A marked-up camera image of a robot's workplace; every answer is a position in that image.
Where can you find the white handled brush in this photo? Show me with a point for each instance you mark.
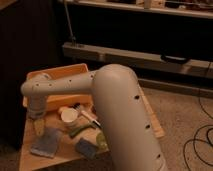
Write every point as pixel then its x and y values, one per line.
pixel 83 112

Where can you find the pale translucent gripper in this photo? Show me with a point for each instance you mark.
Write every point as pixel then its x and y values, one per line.
pixel 39 126

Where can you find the yellow plastic bin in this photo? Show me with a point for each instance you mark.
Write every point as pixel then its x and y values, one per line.
pixel 48 89

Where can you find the green transparent cup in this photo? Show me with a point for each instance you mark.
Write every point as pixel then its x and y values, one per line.
pixel 101 141

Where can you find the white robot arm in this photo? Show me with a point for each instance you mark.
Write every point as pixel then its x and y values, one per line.
pixel 117 98

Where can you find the grey metal bench rail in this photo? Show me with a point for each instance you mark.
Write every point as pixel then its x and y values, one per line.
pixel 137 59

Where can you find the black handle on bench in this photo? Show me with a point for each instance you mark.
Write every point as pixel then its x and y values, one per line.
pixel 174 59

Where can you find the white cup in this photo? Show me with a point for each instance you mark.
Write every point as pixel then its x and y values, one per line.
pixel 69 116

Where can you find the dark blue sponge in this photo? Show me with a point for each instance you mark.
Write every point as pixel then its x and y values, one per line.
pixel 86 148

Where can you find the metal pole stand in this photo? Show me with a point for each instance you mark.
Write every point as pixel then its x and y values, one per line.
pixel 72 37

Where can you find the wooden folding table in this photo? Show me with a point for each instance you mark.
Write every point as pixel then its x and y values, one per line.
pixel 66 149

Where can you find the small white round object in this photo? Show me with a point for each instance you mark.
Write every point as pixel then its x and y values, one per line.
pixel 61 109

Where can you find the green cucumber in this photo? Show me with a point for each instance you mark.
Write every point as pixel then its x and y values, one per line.
pixel 73 133

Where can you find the light blue folded cloth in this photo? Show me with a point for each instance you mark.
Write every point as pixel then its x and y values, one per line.
pixel 47 144

